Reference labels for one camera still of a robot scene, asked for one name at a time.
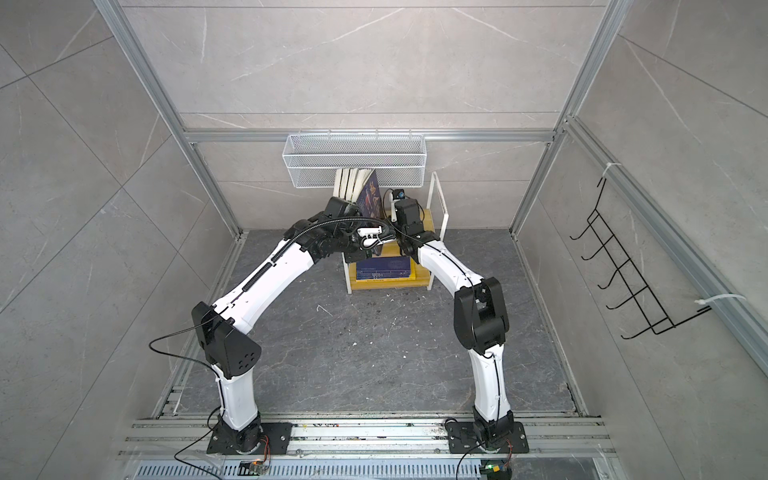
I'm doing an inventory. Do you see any navy book Mengxi label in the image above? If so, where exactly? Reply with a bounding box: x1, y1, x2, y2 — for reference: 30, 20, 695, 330
355, 256, 413, 282

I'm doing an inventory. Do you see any black wire hook rack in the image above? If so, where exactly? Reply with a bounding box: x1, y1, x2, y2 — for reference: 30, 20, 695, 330
569, 178, 712, 341

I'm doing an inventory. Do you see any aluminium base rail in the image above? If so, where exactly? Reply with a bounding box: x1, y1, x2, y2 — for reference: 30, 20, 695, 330
114, 412, 627, 479

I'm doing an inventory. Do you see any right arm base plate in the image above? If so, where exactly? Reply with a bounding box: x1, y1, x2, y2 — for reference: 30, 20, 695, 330
443, 419, 530, 454

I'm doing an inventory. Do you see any black wolf book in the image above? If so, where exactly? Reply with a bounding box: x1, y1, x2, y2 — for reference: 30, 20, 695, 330
342, 168, 359, 202

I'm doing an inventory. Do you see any purple guiguzi book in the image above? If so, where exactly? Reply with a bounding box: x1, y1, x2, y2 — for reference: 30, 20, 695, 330
349, 169, 375, 205
356, 169, 384, 219

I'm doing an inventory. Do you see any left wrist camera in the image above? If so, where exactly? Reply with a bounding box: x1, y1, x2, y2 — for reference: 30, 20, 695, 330
356, 226, 388, 249

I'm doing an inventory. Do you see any white wooden two-tier shelf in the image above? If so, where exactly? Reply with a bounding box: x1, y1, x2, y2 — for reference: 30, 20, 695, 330
334, 171, 451, 295

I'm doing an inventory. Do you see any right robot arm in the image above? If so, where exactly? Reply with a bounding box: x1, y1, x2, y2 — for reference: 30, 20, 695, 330
392, 198, 514, 450

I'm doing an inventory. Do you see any white wire mesh basket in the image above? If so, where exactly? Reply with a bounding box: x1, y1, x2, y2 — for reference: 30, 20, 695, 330
282, 133, 428, 189

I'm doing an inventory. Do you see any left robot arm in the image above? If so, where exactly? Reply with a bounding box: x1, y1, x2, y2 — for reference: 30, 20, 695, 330
192, 197, 395, 454

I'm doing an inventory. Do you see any purple Guiguzi book front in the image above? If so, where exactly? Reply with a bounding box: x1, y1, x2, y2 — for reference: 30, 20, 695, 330
349, 169, 375, 205

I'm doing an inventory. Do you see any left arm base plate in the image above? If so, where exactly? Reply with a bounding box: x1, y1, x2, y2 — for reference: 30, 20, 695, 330
206, 420, 293, 455

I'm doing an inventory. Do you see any yellow book on shelf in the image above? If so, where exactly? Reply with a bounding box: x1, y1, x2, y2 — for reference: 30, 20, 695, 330
355, 256, 418, 284

